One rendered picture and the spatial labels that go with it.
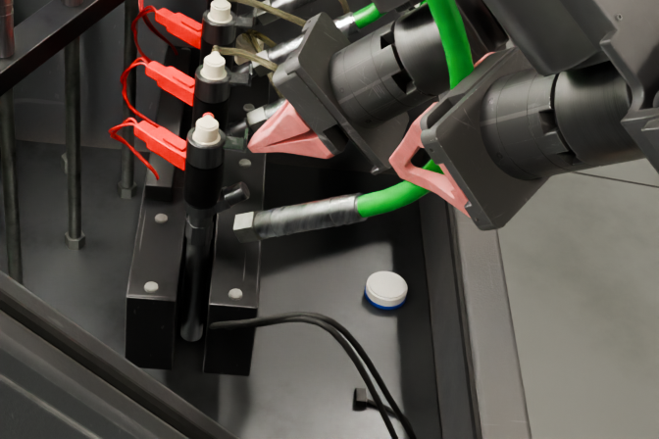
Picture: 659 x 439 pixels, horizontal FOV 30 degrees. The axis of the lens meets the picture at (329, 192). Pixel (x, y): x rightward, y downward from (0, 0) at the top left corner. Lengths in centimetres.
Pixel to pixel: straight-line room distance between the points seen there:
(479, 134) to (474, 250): 43
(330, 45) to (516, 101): 24
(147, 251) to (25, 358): 44
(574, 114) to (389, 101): 23
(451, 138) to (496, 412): 36
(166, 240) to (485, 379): 27
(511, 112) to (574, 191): 210
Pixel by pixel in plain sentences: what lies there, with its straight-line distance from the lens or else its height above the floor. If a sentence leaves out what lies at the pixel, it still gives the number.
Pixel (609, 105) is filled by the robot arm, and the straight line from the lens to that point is 58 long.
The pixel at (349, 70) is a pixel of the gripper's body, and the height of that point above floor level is 120.
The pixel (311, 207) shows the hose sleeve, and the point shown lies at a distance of 77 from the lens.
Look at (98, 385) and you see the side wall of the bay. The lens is 57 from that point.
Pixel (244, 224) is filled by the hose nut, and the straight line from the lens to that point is 80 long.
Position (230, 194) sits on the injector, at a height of 105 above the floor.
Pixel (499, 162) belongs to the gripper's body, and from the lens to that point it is 65.
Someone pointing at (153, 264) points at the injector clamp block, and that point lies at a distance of 96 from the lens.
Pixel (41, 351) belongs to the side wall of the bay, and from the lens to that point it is 55.
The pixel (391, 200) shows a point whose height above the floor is 118.
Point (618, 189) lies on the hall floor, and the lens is 277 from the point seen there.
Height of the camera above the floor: 165
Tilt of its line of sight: 40 degrees down
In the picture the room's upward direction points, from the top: 9 degrees clockwise
